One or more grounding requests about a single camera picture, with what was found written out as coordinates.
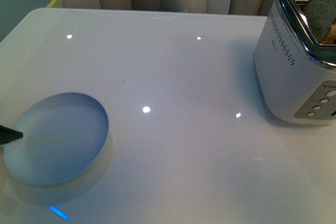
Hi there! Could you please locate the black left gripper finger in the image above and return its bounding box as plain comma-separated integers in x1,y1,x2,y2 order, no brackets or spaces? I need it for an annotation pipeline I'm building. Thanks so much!
0,125,23,145

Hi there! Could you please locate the light blue plate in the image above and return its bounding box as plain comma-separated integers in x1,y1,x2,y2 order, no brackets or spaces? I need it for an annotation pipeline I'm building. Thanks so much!
4,93,109,186

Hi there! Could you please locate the white chrome toaster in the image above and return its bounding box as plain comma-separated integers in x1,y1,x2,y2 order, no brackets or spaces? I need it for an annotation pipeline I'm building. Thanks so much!
253,0,335,125

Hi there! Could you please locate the bread slice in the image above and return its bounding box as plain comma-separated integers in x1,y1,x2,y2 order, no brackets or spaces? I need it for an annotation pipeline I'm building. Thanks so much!
303,0,335,45

